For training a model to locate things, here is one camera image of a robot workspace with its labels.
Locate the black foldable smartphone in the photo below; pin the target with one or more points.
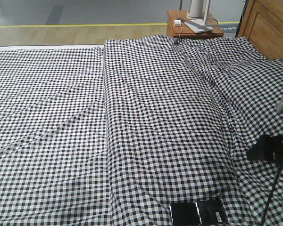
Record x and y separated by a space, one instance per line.
202 213

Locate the wooden headboard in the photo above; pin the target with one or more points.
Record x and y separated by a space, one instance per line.
262 25

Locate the black white checkered duvet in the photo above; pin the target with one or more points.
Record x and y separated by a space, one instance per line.
181 116

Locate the white cylindrical appliance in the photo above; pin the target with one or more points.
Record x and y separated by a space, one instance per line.
195 9

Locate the white charger adapter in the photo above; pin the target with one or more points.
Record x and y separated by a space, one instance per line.
177 23

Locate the black white checkered bedsheet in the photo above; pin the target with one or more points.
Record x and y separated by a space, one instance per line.
53 165

